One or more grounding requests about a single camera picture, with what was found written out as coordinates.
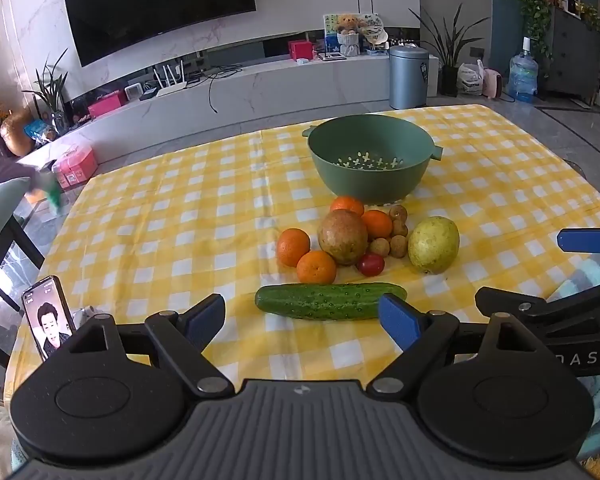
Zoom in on red box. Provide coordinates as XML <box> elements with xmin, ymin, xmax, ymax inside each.
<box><xmin>288</xmin><ymin>39</ymin><xmax>315</xmax><ymax>62</ymax></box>

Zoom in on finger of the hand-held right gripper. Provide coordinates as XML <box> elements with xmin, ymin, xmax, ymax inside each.
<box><xmin>475</xmin><ymin>280</ymin><xmax>600</xmax><ymax>341</ymax></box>
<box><xmin>556</xmin><ymin>221</ymin><xmax>600</xmax><ymax>255</ymax></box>

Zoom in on black wall television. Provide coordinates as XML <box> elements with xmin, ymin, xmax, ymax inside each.
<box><xmin>61</xmin><ymin>0</ymin><xmax>257</xmax><ymax>67</ymax></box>

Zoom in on smartphone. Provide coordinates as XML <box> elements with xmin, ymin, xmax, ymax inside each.
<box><xmin>21</xmin><ymin>275</ymin><xmax>77</xmax><ymax>361</ymax></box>

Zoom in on white router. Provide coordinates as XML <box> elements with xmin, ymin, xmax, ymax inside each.
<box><xmin>152</xmin><ymin>60</ymin><xmax>187</xmax><ymax>97</ymax></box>

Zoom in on grey-blue pedal trash can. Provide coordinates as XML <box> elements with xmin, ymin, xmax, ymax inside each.
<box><xmin>388</xmin><ymin>45</ymin><xmax>430</xmax><ymax>110</ymax></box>

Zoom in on yellow-green pear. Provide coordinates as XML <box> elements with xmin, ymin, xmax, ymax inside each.
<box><xmin>407</xmin><ymin>216</ymin><xmax>461</xmax><ymax>275</ymax></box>

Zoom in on blue water jug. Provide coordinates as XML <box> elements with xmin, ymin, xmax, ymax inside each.
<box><xmin>509</xmin><ymin>36</ymin><xmax>539</xmax><ymax>103</ymax></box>

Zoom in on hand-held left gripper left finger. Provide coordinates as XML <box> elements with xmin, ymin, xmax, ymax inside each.
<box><xmin>71</xmin><ymin>293</ymin><xmax>236</xmax><ymax>396</ymax></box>

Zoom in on white phone stand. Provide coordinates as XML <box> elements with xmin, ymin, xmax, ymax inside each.
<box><xmin>72</xmin><ymin>307</ymin><xmax>99</xmax><ymax>332</ymax></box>

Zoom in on yellow checked tablecloth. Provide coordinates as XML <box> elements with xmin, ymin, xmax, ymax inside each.
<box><xmin>4</xmin><ymin>104</ymin><xmax>600</xmax><ymax>406</ymax></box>

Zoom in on long-leaf potted plant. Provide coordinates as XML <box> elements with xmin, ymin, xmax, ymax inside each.
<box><xmin>409</xmin><ymin>4</ymin><xmax>491</xmax><ymax>97</ymax></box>

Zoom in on white round fan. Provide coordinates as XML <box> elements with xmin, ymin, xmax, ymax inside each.
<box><xmin>362</xmin><ymin>22</ymin><xmax>390</xmax><ymax>48</ymax></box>

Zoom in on orange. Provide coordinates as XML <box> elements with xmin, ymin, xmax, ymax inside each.
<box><xmin>361</xmin><ymin>209</ymin><xmax>394</xmax><ymax>241</ymax></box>
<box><xmin>329</xmin><ymin>195</ymin><xmax>366</xmax><ymax>217</ymax></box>
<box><xmin>296</xmin><ymin>249</ymin><xmax>338</xmax><ymax>285</ymax></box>
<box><xmin>276</xmin><ymin>228</ymin><xmax>312</xmax><ymax>268</ymax></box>

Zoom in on orange round vase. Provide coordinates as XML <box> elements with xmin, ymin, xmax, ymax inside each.
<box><xmin>0</xmin><ymin>110</ymin><xmax>35</xmax><ymax>157</ymax></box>

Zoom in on brown teddy bear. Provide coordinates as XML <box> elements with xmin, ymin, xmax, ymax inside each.
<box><xmin>336</xmin><ymin>12</ymin><xmax>362</xmax><ymax>36</ymax></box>

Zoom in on colourful picture board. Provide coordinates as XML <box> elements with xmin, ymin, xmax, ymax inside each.
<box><xmin>323</xmin><ymin>12</ymin><xmax>381</xmax><ymax>56</ymax></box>

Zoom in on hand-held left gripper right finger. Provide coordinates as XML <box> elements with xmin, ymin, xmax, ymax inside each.
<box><xmin>366</xmin><ymin>293</ymin><xmax>528</xmax><ymax>396</ymax></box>

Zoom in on black cable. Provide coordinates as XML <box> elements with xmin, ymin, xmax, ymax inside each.
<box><xmin>207</xmin><ymin>65</ymin><xmax>243</xmax><ymax>113</ymax></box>

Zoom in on plant in glass vase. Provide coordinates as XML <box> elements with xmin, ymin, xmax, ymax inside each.
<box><xmin>22</xmin><ymin>49</ymin><xmax>73</xmax><ymax>133</ymax></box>

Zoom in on trailing green plant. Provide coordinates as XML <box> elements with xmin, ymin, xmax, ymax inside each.
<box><xmin>505</xmin><ymin>0</ymin><xmax>566</xmax><ymax>61</ymax></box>

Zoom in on red cherry tomato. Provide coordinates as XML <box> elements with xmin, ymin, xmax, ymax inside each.
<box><xmin>356</xmin><ymin>253</ymin><xmax>386</xmax><ymax>277</ymax></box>

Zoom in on flat pink box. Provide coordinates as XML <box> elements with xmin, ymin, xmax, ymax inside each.
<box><xmin>87</xmin><ymin>91</ymin><xmax>128</xmax><ymax>118</ymax></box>

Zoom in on blue snack bag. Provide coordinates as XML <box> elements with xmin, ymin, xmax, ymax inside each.
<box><xmin>24</xmin><ymin>120</ymin><xmax>56</xmax><ymax>143</ymax></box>

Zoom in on white marble television cabinet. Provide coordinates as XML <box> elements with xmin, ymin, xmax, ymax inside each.
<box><xmin>17</xmin><ymin>52</ymin><xmax>440</xmax><ymax>168</ymax></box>

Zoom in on green colander bowl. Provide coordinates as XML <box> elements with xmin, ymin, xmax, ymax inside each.
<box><xmin>302</xmin><ymin>114</ymin><xmax>444</xmax><ymax>206</ymax></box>

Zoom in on small pink appliance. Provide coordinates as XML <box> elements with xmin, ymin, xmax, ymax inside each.
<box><xmin>482</xmin><ymin>68</ymin><xmax>504</xmax><ymax>99</ymax></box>

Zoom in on light striped cloth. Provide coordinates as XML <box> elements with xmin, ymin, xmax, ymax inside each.
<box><xmin>545</xmin><ymin>255</ymin><xmax>600</xmax><ymax>461</ymax></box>

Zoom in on pink storage box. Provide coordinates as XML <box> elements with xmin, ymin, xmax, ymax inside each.
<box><xmin>51</xmin><ymin>142</ymin><xmax>99</xmax><ymax>191</ymax></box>

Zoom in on green cloth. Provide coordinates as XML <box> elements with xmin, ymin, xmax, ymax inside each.
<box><xmin>40</xmin><ymin>172</ymin><xmax>65</xmax><ymax>213</ymax></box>

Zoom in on green cucumber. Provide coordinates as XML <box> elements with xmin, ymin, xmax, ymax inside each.
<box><xmin>254</xmin><ymin>282</ymin><xmax>408</xmax><ymax>321</ymax></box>

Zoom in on white plastic bag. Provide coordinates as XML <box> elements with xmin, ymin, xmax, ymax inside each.
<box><xmin>457</xmin><ymin>60</ymin><xmax>486</xmax><ymax>97</ymax></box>

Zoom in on brown pear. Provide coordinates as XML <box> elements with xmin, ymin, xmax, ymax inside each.
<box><xmin>317</xmin><ymin>208</ymin><xmax>369</xmax><ymax>267</ymax></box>

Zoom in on dark grey cabinet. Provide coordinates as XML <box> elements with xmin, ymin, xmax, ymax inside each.
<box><xmin>547</xmin><ymin>7</ymin><xmax>600</xmax><ymax>101</ymax></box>

